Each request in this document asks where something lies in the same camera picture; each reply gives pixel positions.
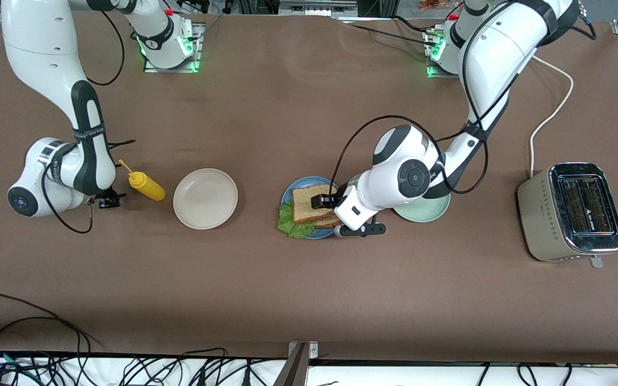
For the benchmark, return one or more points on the brown bread slice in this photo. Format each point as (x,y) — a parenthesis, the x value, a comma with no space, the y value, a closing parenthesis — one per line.
(303,206)
(329,221)

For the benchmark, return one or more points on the green lettuce leaf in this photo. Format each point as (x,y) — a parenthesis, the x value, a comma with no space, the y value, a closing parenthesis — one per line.
(293,225)

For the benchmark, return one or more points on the yellow mustard squeeze bottle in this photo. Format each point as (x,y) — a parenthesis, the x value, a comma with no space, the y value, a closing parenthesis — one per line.
(148,187)

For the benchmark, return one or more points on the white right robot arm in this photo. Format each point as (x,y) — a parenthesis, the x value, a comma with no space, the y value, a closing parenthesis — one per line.
(41,43)

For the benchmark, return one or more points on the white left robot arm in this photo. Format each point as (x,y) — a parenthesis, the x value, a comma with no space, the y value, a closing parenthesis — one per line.
(497,48)

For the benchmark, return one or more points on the blue round plate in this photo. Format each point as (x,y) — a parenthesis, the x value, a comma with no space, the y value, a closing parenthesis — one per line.
(287,194)

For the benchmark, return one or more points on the light green round plate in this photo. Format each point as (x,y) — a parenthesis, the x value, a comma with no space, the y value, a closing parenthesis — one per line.
(421,212)

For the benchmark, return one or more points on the beige round plate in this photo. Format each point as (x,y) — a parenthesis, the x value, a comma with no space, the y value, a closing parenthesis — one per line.
(205,198)

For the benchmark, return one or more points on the brown table cover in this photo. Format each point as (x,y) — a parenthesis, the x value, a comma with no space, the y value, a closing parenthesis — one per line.
(309,300)

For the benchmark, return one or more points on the dark aluminium profile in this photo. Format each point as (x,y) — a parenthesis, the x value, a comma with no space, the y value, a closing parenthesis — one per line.
(294,372)

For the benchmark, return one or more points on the grey metal box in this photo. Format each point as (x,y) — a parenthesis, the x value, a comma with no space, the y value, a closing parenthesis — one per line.
(317,8)

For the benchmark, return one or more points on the beige chrome toaster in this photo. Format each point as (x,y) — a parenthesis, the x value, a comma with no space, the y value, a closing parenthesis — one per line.
(542,220)

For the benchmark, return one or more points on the orange snack bag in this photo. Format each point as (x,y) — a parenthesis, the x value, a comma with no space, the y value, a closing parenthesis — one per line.
(438,4)

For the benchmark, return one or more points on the silver metal bracket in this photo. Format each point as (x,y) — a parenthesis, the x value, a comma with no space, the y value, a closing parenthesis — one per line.
(313,349)

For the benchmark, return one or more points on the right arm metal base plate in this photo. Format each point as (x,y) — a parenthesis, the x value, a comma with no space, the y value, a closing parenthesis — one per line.
(196,48)

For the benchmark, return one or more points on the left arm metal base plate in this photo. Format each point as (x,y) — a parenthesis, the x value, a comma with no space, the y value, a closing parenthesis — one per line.
(431,40)

